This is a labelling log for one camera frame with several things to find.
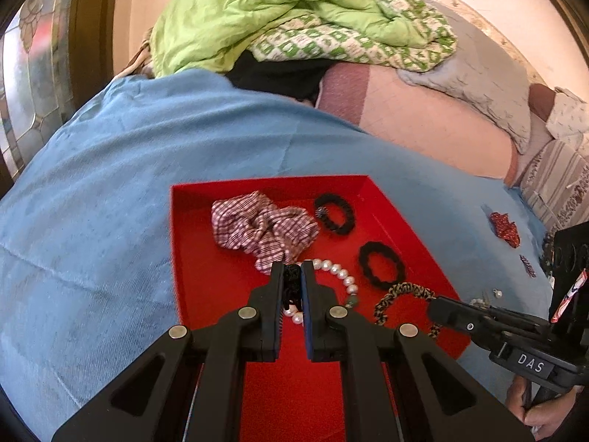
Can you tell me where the black hair tie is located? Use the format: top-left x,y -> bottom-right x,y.
282,263 -> 303,311
357,240 -> 408,291
313,192 -> 357,236

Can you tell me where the red jewelry tray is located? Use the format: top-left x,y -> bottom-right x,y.
170,173 -> 471,442

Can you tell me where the right hand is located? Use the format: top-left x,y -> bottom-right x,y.
505,375 -> 584,441

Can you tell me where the purple rhinestone hair clip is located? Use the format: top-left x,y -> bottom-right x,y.
519,255 -> 536,278

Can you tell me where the red white checkered scrunchie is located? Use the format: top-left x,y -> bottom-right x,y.
212,190 -> 320,274

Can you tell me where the striped pillow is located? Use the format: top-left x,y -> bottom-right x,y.
519,141 -> 588,236

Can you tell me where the blue cloth bed cover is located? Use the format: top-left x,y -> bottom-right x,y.
1,70 -> 552,441

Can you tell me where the pink bed sheet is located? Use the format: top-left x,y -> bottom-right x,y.
317,63 -> 518,186

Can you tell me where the grey pillow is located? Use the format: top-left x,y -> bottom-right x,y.
397,1 -> 531,155

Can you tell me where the black garment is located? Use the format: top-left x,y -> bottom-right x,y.
226,50 -> 335,106

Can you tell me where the green quilted blanket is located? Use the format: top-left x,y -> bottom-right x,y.
150,0 -> 457,78

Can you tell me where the brown door with stained glass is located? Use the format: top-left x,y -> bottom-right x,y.
1,0 -> 115,193

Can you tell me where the pink pearl bracelet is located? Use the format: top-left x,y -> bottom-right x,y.
282,257 -> 360,326

